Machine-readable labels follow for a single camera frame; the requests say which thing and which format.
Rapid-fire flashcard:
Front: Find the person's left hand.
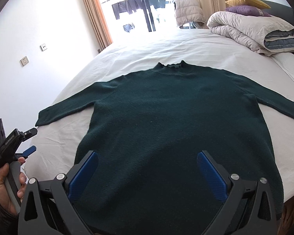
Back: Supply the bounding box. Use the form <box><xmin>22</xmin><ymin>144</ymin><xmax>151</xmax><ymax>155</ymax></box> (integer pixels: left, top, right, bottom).
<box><xmin>0</xmin><ymin>163</ymin><xmax>27</xmax><ymax>216</ymax></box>

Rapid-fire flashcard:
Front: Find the beige puffer jacket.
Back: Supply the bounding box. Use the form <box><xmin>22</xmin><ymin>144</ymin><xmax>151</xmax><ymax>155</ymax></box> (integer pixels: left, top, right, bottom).
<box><xmin>174</xmin><ymin>0</ymin><xmax>206</xmax><ymax>29</ymax></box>

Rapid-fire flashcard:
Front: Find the folded beige grey duvet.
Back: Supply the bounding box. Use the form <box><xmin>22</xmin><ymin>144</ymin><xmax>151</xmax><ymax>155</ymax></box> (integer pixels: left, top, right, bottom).
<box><xmin>207</xmin><ymin>11</ymin><xmax>294</xmax><ymax>56</ymax></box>

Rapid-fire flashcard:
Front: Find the lower beige wall socket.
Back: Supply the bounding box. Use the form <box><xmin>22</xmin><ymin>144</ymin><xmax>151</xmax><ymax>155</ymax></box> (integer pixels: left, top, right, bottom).
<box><xmin>20</xmin><ymin>56</ymin><xmax>29</xmax><ymax>66</ymax></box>

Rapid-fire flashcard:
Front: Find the dark hanging laundry outside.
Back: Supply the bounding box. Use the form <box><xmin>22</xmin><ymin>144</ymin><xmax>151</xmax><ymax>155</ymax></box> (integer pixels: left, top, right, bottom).
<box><xmin>112</xmin><ymin>0</ymin><xmax>166</xmax><ymax>20</ymax></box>

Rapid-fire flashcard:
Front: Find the yellow pillow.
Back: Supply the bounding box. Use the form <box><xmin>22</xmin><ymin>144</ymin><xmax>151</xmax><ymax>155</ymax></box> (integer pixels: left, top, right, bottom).
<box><xmin>225</xmin><ymin>0</ymin><xmax>271</xmax><ymax>9</ymax></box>

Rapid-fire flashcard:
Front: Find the black window frame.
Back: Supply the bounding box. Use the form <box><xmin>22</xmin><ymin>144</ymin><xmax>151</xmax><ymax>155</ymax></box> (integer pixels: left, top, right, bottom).
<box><xmin>133</xmin><ymin>0</ymin><xmax>195</xmax><ymax>33</ymax></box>

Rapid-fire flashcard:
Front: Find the purple pillow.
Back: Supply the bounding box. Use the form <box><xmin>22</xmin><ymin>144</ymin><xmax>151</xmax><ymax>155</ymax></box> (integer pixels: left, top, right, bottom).
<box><xmin>225</xmin><ymin>5</ymin><xmax>271</xmax><ymax>17</ymax></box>

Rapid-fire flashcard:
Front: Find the left tan curtain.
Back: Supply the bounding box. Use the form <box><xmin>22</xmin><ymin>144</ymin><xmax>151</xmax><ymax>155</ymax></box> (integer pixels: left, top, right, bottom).
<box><xmin>83</xmin><ymin>0</ymin><xmax>113</xmax><ymax>51</ymax></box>

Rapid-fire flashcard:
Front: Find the upper white wall socket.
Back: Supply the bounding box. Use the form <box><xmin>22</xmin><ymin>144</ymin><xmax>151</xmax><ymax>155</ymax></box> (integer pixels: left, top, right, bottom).
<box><xmin>40</xmin><ymin>45</ymin><xmax>47</xmax><ymax>52</ymax></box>

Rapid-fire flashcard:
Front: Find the dark green knit sweater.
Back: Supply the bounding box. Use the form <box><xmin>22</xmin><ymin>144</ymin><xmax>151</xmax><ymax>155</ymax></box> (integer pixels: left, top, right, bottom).
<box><xmin>36</xmin><ymin>61</ymin><xmax>294</xmax><ymax>233</ymax></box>

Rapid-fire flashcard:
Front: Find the white bed sheet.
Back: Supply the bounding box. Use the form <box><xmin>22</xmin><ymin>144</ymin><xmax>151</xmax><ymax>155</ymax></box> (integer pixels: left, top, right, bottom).
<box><xmin>24</xmin><ymin>29</ymin><xmax>294</xmax><ymax>200</ymax></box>

